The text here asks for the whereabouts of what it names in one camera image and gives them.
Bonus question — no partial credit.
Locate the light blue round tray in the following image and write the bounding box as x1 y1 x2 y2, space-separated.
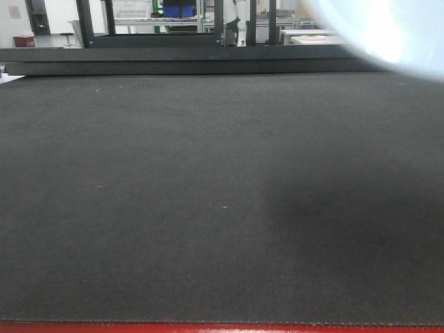
306 1 443 82

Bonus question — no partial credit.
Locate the blue storage crate on shelf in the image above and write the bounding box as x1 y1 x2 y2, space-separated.
163 5 196 18

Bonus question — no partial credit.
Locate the black woven table mat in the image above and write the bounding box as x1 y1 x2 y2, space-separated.
1 73 443 326

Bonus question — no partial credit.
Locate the white background table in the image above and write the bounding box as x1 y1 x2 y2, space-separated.
280 29 346 46

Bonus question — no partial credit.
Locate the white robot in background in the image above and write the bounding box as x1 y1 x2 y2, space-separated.
222 0 250 47

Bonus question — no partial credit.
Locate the black stool in background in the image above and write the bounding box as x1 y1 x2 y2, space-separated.
60 32 74 49

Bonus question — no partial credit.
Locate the red box in background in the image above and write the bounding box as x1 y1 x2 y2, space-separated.
13 35 36 48

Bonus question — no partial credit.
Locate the black metal frame rack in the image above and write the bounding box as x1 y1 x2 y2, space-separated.
76 1 277 49

